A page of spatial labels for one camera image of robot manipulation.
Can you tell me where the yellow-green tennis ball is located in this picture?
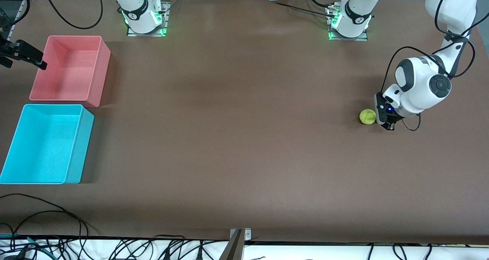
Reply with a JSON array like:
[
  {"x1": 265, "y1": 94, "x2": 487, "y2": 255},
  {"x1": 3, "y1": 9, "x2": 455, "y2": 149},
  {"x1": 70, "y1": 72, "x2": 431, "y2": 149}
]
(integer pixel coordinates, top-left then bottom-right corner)
[{"x1": 359, "y1": 109, "x2": 377, "y2": 125}]

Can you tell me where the pink plastic bin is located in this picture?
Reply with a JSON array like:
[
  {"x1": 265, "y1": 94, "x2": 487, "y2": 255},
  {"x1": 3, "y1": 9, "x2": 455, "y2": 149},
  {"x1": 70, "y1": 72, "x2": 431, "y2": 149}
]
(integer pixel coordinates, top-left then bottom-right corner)
[{"x1": 29, "y1": 36, "x2": 112, "y2": 108}]

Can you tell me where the blue plastic bin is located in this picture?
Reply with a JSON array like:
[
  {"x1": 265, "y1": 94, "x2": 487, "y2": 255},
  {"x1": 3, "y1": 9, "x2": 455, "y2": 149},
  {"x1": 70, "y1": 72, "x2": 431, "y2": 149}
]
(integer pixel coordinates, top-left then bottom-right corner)
[{"x1": 0, "y1": 104, "x2": 95, "y2": 185}]

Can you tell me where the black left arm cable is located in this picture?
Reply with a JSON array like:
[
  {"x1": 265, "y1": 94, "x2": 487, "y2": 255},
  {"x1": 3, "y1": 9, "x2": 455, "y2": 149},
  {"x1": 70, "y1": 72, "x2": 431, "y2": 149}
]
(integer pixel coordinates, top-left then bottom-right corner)
[{"x1": 380, "y1": 0, "x2": 476, "y2": 132}]

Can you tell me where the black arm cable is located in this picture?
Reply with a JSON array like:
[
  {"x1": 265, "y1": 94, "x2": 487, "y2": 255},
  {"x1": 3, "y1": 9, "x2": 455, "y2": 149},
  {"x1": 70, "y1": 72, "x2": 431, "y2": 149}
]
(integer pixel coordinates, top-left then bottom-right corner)
[
  {"x1": 380, "y1": 0, "x2": 476, "y2": 132},
  {"x1": 0, "y1": 0, "x2": 104, "y2": 33}
]

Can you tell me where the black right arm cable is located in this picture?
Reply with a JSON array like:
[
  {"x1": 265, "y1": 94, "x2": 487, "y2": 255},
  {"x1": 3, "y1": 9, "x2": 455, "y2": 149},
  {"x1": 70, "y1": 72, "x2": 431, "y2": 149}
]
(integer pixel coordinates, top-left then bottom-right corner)
[{"x1": 0, "y1": 0, "x2": 104, "y2": 33}]

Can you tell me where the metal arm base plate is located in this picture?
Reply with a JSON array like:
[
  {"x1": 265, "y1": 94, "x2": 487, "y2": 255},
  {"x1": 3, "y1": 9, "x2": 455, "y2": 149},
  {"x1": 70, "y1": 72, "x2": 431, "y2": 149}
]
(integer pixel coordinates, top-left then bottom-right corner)
[
  {"x1": 327, "y1": 6, "x2": 368, "y2": 42},
  {"x1": 127, "y1": 1, "x2": 169, "y2": 37}
]

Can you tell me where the black base cable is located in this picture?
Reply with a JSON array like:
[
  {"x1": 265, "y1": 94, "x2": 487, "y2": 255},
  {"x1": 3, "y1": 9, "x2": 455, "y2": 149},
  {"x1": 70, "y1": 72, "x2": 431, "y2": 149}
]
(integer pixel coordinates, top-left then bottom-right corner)
[
  {"x1": 304, "y1": 0, "x2": 338, "y2": 9},
  {"x1": 273, "y1": 2, "x2": 337, "y2": 18}
]

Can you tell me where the long black loose cable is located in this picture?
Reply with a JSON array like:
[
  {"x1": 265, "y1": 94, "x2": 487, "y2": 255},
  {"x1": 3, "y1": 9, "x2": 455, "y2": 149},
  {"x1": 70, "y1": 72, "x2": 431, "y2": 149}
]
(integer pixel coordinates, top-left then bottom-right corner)
[
  {"x1": 0, "y1": 210, "x2": 89, "y2": 249},
  {"x1": 0, "y1": 193, "x2": 100, "y2": 236}
]

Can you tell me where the teal cable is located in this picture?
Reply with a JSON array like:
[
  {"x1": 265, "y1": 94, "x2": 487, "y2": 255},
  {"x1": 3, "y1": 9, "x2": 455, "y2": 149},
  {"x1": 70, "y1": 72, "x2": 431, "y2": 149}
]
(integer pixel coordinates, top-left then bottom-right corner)
[{"x1": 0, "y1": 234, "x2": 48, "y2": 249}]

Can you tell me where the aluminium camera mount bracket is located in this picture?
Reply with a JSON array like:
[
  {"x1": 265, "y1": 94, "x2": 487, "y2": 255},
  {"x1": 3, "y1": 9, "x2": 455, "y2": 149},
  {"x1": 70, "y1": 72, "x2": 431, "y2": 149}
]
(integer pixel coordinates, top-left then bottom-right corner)
[{"x1": 220, "y1": 228, "x2": 252, "y2": 260}]

